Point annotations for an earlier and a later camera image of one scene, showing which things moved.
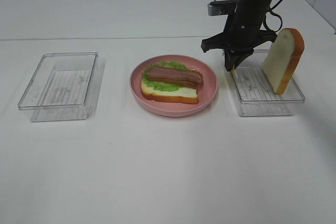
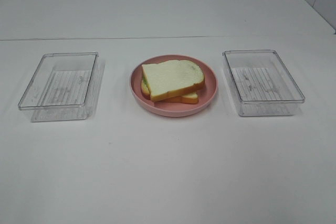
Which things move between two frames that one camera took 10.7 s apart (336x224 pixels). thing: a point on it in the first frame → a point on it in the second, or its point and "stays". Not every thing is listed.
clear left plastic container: [63, 86] stays
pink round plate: [206, 89] stays
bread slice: [186, 95] stays
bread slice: [283, 58] → [168, 78]
